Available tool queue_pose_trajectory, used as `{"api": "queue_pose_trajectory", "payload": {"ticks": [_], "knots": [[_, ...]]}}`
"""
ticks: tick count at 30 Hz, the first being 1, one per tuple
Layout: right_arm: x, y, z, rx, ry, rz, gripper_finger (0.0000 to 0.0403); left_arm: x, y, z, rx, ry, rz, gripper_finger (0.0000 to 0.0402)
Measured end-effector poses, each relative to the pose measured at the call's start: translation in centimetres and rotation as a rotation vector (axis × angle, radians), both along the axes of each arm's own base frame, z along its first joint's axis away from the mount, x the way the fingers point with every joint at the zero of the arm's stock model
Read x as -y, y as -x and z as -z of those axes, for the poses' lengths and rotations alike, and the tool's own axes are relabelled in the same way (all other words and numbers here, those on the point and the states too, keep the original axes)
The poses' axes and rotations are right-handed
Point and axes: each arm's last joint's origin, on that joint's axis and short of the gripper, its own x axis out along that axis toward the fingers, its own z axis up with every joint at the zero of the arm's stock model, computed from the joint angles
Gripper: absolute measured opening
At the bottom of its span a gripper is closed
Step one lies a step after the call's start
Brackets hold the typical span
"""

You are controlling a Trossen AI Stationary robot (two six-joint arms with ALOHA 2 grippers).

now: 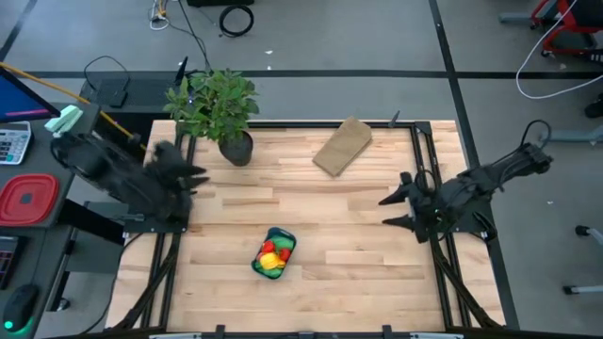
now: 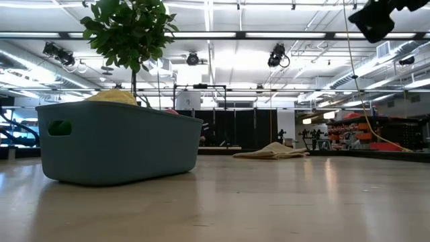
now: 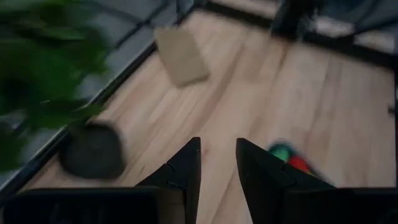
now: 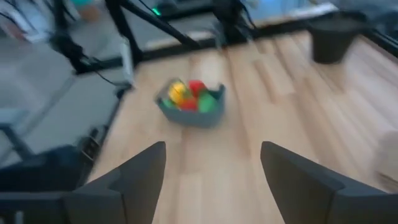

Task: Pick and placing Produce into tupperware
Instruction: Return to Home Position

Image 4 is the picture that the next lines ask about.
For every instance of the tan folded cloth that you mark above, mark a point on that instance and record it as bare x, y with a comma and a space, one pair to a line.
388, 155

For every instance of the small red toy fruit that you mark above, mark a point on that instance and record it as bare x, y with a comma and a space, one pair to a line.
188, 105

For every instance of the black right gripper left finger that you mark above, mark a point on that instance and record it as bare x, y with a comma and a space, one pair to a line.
130, 193

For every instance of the yellow toy banana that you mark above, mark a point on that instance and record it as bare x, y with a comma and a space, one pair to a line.
178, 91

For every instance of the pale green round toy vegetable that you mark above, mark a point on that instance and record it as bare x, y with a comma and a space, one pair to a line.
207, 102

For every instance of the green potted plant black pot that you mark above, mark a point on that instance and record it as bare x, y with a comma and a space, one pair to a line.
332, 46

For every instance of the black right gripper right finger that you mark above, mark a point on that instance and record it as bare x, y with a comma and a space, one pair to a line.
295, 193

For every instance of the grey plastic bin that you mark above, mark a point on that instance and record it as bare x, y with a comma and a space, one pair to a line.
192, 119

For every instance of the red toy strawberry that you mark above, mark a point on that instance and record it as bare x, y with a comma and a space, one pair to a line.
197, 87

